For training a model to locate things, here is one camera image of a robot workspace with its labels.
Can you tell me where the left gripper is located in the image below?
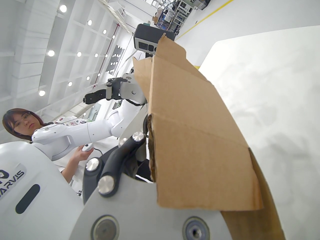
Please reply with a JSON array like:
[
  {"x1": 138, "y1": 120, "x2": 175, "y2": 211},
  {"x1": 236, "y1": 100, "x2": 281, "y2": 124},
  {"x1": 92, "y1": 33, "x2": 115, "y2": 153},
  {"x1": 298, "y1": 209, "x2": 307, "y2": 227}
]
[{"x1": 83, "y1": 72, "x2": 148, "y2": 106}]

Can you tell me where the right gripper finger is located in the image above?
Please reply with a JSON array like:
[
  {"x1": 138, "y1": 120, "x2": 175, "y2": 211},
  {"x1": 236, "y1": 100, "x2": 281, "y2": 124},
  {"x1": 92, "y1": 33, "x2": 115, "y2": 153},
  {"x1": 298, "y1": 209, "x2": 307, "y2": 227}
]
[{"x1": 82, "y1": 131, "x2": 154, "y2": 203}]

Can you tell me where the small brown carton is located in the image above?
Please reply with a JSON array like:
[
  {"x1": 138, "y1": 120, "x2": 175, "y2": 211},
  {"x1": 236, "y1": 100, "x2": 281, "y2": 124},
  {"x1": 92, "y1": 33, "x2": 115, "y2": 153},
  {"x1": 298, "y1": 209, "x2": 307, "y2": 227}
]
[{"x1": 132, "y1": 33, "x2": 286, "y2": 240}]

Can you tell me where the person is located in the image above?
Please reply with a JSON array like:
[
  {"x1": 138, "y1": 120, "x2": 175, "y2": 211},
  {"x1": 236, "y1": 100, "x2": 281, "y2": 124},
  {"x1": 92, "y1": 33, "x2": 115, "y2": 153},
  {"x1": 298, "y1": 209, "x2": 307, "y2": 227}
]
[{"x1": 2, "y1": 108, "x2": 101, "y2": 184}]

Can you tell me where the robot body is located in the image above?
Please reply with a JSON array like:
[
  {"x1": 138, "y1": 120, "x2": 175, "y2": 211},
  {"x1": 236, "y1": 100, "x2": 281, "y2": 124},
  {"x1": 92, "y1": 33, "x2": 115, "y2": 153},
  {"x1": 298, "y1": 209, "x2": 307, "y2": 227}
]
[{"x1": 0, "y1": 141, "x2": 84, "y2": 240}]

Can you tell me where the metal equipment rack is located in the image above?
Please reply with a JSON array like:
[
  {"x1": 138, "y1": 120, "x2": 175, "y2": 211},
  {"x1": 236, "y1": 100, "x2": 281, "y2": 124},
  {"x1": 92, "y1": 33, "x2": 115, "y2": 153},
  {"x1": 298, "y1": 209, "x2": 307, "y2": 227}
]
[{"x1": 151, "y1": 0, "x2": 225, "y2": 35}]

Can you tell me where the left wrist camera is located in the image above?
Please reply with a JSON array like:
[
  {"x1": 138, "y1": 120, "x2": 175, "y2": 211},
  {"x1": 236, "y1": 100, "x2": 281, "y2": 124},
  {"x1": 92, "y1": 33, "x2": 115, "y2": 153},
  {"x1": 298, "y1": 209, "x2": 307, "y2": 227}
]
[{"x1": 133, "y1": 23, "x2": 176, "y2": 58}]

